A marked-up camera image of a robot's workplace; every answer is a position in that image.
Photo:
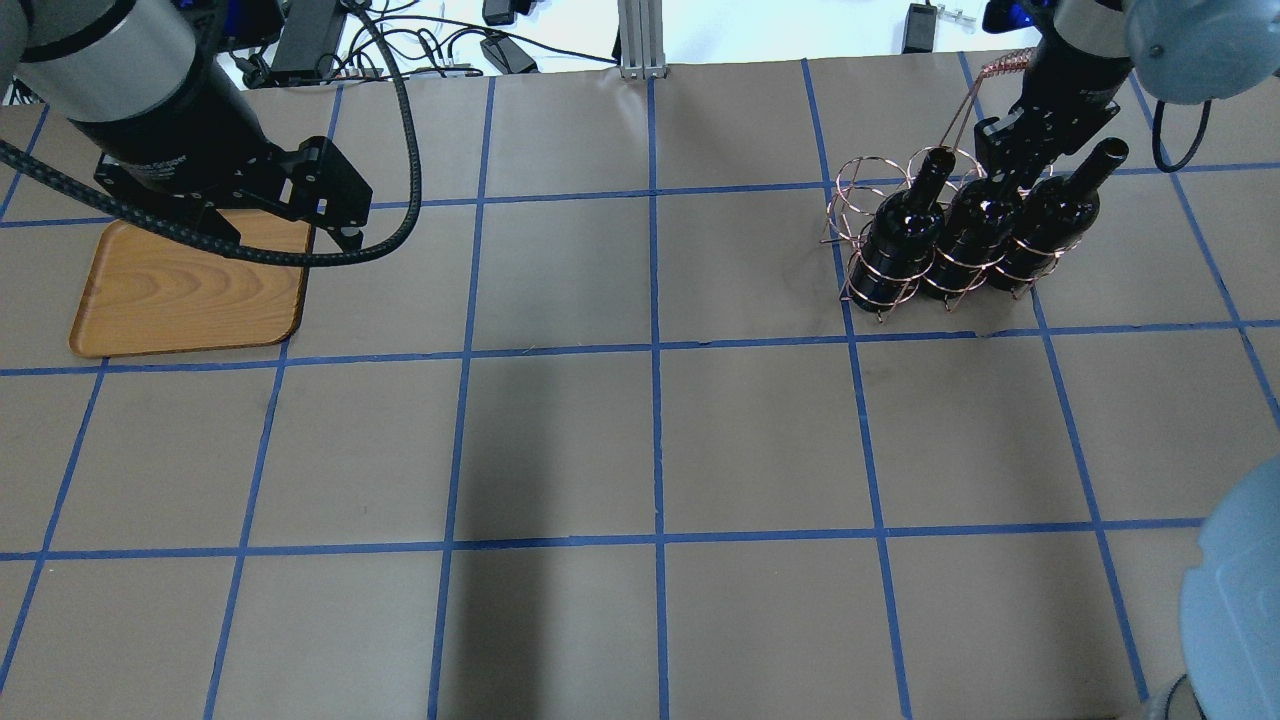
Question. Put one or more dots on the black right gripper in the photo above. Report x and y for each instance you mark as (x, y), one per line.
(1077, 77)

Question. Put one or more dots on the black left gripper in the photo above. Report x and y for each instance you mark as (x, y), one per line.
(152, 138)

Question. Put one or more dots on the dark wine bottle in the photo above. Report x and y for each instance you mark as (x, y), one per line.
(899, 246)
(979, 220)
(1055, 215)

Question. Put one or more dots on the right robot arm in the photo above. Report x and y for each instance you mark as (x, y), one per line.
(1183, 53)

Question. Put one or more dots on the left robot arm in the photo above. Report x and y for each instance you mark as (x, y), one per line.
(178, 142)

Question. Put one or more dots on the wooden tray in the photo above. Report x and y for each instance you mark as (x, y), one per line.
(145, 295)

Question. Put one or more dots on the black power adapter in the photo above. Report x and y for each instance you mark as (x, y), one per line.
(919, 29)

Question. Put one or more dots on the black box device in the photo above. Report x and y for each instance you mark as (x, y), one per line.
(309, 40)

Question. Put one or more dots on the black power brick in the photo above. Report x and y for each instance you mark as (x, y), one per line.
(506, 56)

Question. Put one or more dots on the copper wire bottle basket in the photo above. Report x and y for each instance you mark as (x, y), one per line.
(864, 182)

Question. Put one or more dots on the aluminium frame post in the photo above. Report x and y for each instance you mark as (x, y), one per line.
(642, 53)

